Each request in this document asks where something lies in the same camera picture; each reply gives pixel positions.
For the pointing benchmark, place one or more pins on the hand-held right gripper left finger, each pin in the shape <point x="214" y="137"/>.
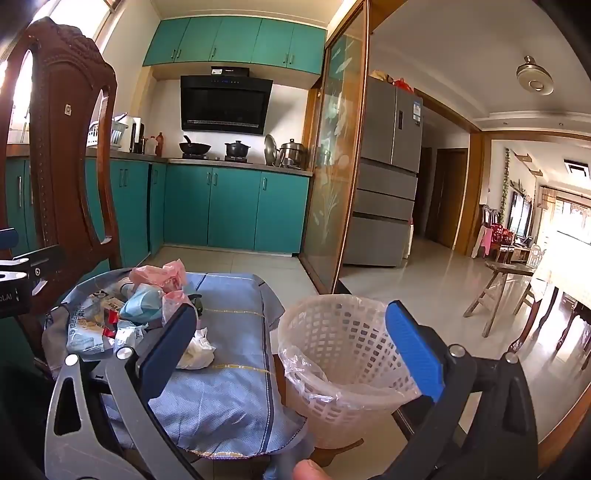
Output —
<point x="167" y="344"/>

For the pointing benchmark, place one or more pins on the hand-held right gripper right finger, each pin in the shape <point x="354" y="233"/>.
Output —
<point x="413" y="350"/>

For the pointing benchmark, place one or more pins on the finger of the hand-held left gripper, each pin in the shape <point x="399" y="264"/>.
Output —
<point x="8" y="240"/>
<point x="44" y="263"/>

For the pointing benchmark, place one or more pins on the white tissue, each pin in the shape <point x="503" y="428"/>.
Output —
<point x="196" y="353"/>

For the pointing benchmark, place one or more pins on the red snack wrapper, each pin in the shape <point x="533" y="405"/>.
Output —
<point x="111" y="330"/>

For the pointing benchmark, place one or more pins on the pink plastic bag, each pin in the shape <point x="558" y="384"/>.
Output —
<point x="157" y="274"/>

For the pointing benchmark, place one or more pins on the blue white snack packet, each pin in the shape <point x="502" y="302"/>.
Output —
<point x="85" y="330"/>

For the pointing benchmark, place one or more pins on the white plastic wastebasket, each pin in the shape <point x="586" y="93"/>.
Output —
<point x="332" y="341"/>

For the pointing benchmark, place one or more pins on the person's right hand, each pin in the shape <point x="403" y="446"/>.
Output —
<point x="313" y="471"/>

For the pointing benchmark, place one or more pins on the blue checked cloth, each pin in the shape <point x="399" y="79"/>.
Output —
<point x="231" y="369"/>

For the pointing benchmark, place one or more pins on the carved wooden chair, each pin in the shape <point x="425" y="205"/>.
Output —
<point x="60" y="161"/>

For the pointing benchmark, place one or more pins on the wooden stool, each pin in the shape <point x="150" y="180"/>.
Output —
<point x="501" y="272"/>

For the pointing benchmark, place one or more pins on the pink cloth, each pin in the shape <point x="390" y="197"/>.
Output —
<point x="485" y="240"/>

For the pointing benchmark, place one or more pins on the red wooden chair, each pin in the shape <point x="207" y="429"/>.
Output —
<point x="501" y="235"/>

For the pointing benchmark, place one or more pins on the white dish rack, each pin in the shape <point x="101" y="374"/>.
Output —
<point x="115" y="131"/>

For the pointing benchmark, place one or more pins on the teal base kitchen cabinets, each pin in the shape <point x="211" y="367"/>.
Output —
<point x="231" y="207"/>

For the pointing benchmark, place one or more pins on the wooden door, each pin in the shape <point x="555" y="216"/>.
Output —
<point x="452" y="198"/>

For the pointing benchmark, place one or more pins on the white black kitchen appliance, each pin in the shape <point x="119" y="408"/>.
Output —
<point x="137" y="136"/>

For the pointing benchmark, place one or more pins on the white jug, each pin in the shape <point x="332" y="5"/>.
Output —
<point x="150" y="146"/>

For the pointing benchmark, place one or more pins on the brown bottle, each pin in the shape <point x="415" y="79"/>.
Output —
<point x="159" y="145"/>

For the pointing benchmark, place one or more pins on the dining table with tablecloth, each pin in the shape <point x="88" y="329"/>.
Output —
<point x="563" y="277"/>

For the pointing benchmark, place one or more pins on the grey refrigerator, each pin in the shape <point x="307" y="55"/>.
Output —
<point x="388" y="184"/>

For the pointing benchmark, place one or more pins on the television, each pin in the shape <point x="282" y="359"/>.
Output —
<point x="519" y="214"/>

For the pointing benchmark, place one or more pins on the black wok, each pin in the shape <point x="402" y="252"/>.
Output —
<point x="194" y="147"/>

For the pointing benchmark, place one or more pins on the green vine garland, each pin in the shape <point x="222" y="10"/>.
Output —
<point x="505" y="184"/>

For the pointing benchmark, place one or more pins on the gas stove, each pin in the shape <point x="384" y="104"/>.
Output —
<point x="217" y="158"/>

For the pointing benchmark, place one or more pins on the frosted glass sliding door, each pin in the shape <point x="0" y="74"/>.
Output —
<point x="332" y="161"/>

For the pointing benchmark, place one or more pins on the black cooking pot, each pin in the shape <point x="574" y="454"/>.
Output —
<point x="237" y="150"/>

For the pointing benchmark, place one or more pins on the steel pot lid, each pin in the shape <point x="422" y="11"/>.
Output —
<point x="270" y="150"/>

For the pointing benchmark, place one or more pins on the steel stock pot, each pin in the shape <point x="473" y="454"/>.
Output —
<point x="293" y="152"/>

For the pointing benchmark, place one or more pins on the kitchen window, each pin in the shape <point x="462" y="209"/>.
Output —
<point x="69" y="18"/>

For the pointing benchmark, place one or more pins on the black range hood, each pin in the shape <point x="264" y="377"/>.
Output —
<point x="224" y="104"/>

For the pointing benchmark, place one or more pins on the ceiling vent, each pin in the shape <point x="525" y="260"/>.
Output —
<point x="577" y="168"/>

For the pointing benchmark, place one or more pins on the red bag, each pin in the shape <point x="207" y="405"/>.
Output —
<point x="403" y="85"/>

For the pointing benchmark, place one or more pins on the round ceiling lamp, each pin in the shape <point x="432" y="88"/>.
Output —
<point x="534" y="76"/>

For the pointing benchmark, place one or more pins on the teal wall cabinets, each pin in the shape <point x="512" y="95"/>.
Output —
<point x="240" y="39"/>

